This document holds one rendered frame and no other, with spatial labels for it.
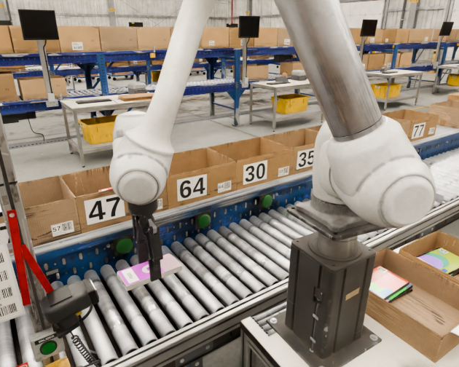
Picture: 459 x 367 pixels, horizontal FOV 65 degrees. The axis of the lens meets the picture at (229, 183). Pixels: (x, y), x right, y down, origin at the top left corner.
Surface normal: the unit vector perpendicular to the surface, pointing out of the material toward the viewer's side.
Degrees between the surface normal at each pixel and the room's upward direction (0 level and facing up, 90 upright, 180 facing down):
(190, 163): 89
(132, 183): 98
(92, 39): 90
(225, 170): 90
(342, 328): 90
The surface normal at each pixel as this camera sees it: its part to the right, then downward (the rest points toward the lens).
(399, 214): 0.18, 0.35
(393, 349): 0.00, -0.92
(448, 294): -0.84, 0.19
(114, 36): 0.55, 0.31
